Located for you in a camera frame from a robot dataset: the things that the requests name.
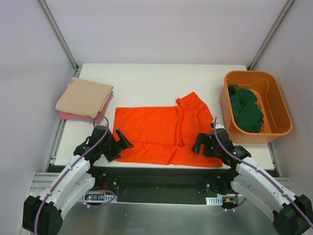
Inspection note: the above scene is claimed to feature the orange t-shirt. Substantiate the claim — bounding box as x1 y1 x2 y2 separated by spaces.
113 92 223 168

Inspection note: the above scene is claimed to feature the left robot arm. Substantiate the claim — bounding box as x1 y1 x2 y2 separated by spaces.
22 125 134 235

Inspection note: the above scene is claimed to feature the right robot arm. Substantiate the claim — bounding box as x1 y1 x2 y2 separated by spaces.
192 128 313 235

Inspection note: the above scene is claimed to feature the pink folded t-shirt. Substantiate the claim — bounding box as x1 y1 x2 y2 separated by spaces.
59 92 114 124

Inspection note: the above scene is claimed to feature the green t-shirt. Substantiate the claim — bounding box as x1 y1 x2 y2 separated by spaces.
228 85 264 133

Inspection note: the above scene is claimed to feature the beige folded t-shirt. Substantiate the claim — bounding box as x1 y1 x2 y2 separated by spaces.
55 77 113 118

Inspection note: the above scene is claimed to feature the orange plastic bin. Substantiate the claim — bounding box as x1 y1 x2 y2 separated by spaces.
220 70 293 144

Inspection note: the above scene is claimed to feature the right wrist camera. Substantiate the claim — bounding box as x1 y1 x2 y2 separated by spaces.
210 122 225 129

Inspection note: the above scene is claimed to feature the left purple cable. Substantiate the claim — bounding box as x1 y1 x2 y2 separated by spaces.
33 115 117 235

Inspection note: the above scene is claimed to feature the left white cable duct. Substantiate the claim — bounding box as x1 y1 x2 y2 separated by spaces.
75 191 117 204

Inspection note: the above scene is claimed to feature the white cable duct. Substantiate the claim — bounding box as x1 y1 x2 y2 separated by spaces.
75 191 117 204
205 196 223 206

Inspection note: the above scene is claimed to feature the right white cable duct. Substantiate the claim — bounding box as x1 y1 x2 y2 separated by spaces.
205 196 223 206

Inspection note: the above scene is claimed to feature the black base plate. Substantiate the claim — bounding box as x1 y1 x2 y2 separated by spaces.
91 167 234 205

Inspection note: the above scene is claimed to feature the aluminium front rail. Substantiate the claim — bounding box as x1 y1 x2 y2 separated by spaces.
30 172 59 192

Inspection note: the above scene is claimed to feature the right aluminium frame post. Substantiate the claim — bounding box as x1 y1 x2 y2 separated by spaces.
246 0 296 71

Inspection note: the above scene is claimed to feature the aluminium frame post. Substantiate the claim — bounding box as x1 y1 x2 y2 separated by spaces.
37 0 80 72
246 0 296 71

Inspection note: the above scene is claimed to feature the left aluminium frame post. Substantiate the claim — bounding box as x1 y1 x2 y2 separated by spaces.
37 0 80 72

